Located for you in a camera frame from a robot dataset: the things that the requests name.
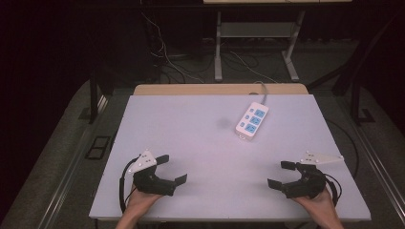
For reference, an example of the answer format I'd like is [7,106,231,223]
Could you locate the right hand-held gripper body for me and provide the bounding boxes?
[281,151,345,200]

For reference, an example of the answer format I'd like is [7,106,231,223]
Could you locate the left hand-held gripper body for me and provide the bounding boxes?
[127,149,177,197]

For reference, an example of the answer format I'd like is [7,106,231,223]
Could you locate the white power strip blue sockets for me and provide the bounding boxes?
[235,101,270,141]

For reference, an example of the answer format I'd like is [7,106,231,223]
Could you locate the person's left hand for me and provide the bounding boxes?
[121,185,164,219]

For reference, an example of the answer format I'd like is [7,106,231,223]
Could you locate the person's right hand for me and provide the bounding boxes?
[291,187,338,221]

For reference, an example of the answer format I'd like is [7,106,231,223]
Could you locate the black metal stand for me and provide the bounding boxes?
[78,68,113,125]
[307,12,405,126]

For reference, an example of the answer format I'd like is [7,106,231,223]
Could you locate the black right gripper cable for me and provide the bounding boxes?
[324,173,344,208]

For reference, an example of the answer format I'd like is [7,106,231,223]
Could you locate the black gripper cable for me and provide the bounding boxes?
[324,173,344,208]
[118,156,141,214]

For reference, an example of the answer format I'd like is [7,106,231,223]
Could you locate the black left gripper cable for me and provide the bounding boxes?
[118,156,141,214]

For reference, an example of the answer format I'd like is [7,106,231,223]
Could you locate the thin black cable beside table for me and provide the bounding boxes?
[327,118,361,179]

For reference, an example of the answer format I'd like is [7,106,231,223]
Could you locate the aluminium rail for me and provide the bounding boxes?
[352,125,405,223]
[37,94,111,229]

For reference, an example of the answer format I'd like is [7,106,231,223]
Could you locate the grey power strip cable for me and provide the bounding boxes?
[252,80,268,105]

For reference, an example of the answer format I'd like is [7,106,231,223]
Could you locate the white cable on floor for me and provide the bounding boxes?
[139,10,205,84]

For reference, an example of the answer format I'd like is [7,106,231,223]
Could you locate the grey metal table frame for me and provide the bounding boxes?
[213,10,308,83]

